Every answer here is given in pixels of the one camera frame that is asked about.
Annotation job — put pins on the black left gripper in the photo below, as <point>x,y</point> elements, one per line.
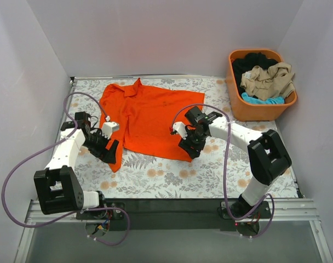
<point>99,146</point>

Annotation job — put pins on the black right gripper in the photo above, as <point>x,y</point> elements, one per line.
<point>191,143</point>

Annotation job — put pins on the orange t shirt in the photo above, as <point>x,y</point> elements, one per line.
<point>144,114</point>

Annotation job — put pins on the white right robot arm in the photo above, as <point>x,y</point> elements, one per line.
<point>268,156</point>

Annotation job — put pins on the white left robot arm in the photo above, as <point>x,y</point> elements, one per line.
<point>57,185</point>

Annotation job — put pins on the floral patterned table mat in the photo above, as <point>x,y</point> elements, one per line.
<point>143,176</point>

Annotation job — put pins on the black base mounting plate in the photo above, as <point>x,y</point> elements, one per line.
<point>175,214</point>

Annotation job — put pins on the orange plastic laundry basket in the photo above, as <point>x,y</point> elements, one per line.
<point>246,108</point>

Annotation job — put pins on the black t shirt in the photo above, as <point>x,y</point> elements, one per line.
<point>245,64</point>

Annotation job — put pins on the beige t shirt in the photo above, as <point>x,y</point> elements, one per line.
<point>276,81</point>

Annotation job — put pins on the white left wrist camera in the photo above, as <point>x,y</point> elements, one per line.
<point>108,128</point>

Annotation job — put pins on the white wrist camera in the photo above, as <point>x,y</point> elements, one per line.
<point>108,128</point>
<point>180,129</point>

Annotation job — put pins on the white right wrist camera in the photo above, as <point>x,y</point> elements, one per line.
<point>180,129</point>

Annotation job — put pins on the aluminium frame rail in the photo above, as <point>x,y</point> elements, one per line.
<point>179,230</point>

